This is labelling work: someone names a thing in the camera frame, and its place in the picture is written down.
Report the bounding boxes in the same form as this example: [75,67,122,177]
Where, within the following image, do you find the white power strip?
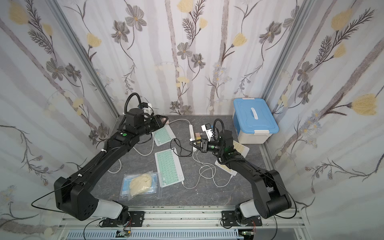
[189,124,196,143]

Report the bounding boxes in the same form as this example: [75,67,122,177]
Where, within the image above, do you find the green wireless keyboard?
[153,125,176,147]
[155,148,185,188]

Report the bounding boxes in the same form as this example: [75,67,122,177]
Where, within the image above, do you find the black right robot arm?
[190,130,292,224]

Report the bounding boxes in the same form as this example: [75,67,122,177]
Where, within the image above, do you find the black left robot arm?
[54,108,169,226]

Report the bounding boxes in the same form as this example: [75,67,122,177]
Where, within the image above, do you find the blue lid storage box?
[233,98,280,144]

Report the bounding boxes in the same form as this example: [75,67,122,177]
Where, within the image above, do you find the bagged blue masks and gloves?
[119,171,162,201]

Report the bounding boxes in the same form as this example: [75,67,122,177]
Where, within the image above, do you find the white charging cable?
[181,149,234,190]

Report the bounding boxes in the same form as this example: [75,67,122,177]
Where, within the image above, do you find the yellow wireless keyboard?
[215,141,250,177]

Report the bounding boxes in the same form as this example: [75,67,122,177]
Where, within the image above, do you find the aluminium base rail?
[58,205,307,240]

